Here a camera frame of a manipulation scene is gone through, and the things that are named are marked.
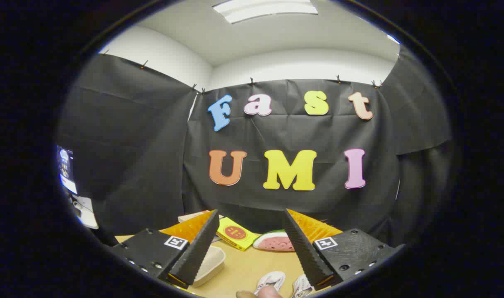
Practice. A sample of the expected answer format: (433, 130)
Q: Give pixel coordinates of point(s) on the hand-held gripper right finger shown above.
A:
(303, 252)

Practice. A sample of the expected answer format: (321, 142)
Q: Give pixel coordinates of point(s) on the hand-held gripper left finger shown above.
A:
(196, 252)

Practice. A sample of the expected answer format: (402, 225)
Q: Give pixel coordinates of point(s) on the cream storage box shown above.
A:
(210, 260)

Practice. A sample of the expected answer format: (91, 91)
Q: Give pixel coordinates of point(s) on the white canvas shoe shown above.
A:
(301, 285)
(272, 279)

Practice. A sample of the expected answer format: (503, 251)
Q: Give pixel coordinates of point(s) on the watermelon slice plush toy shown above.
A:
(272, 242)

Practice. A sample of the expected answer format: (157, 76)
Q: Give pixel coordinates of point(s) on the yellow book with red circle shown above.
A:
(235, 234)

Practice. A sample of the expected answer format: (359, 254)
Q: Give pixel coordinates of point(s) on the white flat object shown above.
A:
(87, 213)

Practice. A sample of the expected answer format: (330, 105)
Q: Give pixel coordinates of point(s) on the computer monitor screen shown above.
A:
(66, 169)

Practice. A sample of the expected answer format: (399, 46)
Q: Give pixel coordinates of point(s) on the ceiling light panel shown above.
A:
(264, 9)

